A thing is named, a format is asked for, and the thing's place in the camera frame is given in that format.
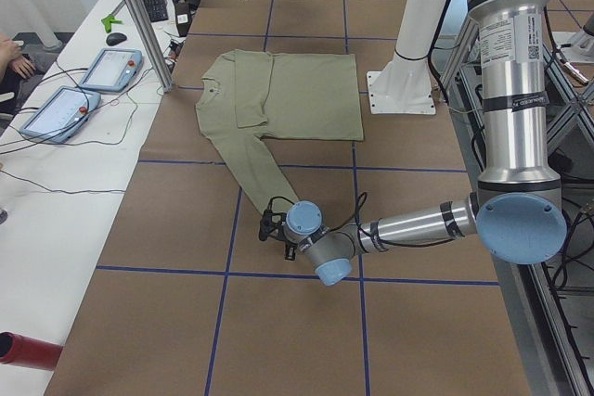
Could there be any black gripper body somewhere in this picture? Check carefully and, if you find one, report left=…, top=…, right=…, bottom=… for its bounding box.
left=258, top=208, right=299, bottom=261

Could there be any green long-sleeve shirt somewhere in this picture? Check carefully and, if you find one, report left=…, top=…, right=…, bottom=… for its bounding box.
left=196, top=49, right=364, bottom=211

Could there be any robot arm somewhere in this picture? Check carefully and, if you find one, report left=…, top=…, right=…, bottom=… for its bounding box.
left=259, top=0, right=567, bottom=286

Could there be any person hand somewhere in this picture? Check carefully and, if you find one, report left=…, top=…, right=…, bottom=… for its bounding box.
left=0, top=33, right=36, bottom=80

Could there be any black keyboard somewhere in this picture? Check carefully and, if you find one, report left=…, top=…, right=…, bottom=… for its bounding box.
left=142, top=0, right=169, bottom=22

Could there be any green plastic tool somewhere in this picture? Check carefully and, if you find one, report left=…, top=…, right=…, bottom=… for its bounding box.
left=101, top=15, right=123, bottom=33

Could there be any black computer mouse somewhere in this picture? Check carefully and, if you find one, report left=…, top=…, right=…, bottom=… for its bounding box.
left=106, top=32, right=127, bottom=46

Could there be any teach pendant far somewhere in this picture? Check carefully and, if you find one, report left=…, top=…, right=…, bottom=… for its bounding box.
left=79, top=47, right=143, bottom=93

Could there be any teach pendant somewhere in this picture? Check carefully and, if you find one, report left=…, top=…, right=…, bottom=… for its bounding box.
left=19, top=86, right=101, bottom=144
left=79, top=47, right=143, bottom=93

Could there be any teach pendant near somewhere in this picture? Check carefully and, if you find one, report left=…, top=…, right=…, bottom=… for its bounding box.
left=19, top=86, right=101, bottom=144

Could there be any red cylinder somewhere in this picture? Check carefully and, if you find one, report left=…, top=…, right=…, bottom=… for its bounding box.
left=1, top=332, right=63, bottom=371

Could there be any black camera cable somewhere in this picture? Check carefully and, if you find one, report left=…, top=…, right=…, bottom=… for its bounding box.
left=266, top=190, right=456, bottom=249

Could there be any aluminium frame post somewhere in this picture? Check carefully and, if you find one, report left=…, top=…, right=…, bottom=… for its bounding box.
left=123, top=0, right=174, bottom=93

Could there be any white pedestal base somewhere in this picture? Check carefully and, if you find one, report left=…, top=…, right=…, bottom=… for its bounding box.
left=367, top=0, right=446, bottom=115

